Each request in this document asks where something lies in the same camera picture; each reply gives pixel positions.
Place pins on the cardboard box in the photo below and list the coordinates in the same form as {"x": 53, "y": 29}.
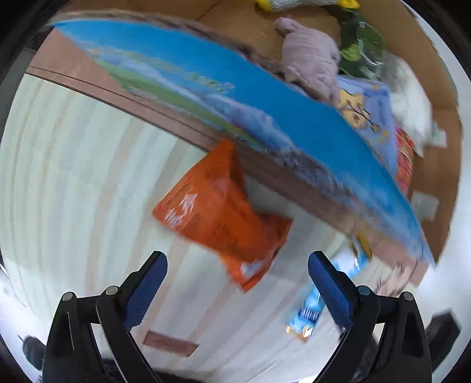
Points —
{"x": 219, "y": 62}

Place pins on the silver sponge with yellow ends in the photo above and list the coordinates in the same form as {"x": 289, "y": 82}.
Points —
{"x": 283, "y": 5}

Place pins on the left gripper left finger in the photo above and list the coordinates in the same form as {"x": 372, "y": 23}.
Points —
{"x": 120, "y": 308}

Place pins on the pink rug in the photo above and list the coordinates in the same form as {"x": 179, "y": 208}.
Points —
{"x": 58, "y": 60}

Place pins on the light blue tissue pack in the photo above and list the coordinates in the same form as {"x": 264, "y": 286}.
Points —
{"x": 366, "y": 106}

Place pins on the red patterned snack bag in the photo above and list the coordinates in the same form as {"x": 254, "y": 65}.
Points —
{"x": 406, "y": 152}

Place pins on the orange snack bag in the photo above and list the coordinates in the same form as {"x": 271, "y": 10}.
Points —
{"x": 209, "y": 206}

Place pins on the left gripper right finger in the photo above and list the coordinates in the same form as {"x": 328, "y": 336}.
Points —
{"x": 353, "y": 308}

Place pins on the blue narrow snack packet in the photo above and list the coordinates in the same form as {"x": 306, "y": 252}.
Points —
{"x": 351, "y": 258}

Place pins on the dark green snack bag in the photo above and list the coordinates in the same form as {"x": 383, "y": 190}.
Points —
{"x": 361, "y": 46}

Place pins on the mauve towel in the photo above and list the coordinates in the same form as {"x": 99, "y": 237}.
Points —
{"x": 310, "y": 59}

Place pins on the white soft pillow pack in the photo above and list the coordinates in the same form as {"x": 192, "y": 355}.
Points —
{"x": 410, "y": 105}

